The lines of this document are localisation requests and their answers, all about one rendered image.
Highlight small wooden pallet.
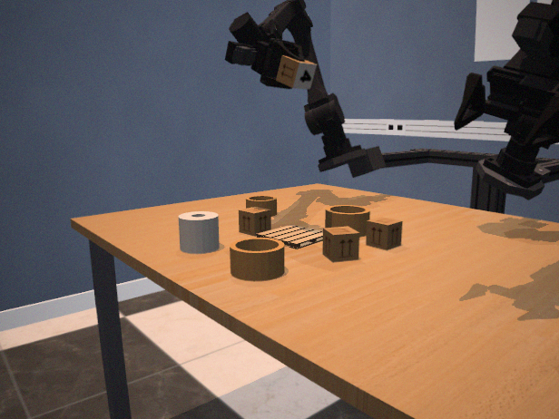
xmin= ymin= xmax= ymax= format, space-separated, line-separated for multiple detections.
xmin=256 ymin=224 xmax=323 ymax=249

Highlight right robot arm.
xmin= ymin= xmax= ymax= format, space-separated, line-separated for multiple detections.
xmin=225 ymin=0 xmax=362 ymax=164

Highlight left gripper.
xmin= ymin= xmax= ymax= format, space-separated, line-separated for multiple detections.
xmin=454 ymin=65 xmax=559 ymax=154

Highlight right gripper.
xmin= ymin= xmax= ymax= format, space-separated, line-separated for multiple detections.
xmin=260 ymin=38 xmax=305 ymax=89

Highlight grey cylinder with pale top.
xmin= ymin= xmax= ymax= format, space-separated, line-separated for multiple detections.
xmin=179 ymin=211 xmax=220 ymax=254

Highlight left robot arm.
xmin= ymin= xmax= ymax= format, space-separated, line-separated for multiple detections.
xmin=483 ymin=0 xmax=559 ymax=188

